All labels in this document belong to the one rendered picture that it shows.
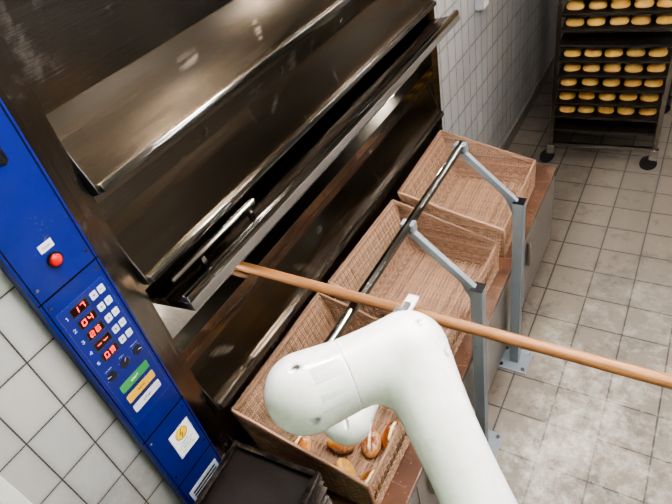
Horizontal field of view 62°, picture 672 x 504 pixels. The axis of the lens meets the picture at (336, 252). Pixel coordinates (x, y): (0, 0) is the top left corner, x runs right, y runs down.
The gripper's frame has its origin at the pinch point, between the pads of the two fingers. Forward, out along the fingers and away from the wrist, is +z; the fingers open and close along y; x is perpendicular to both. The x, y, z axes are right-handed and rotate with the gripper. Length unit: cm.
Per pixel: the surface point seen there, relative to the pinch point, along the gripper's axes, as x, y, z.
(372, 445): -14, 56, -12
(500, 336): 23.7, -0.3, -0.8
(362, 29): -54, -37, 91
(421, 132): -51, 24, 125
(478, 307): 5.8, 31.9, 34.8
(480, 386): 6, 75, 35
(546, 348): 34.2, -0.3, -0.8
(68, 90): -53, -71, -27
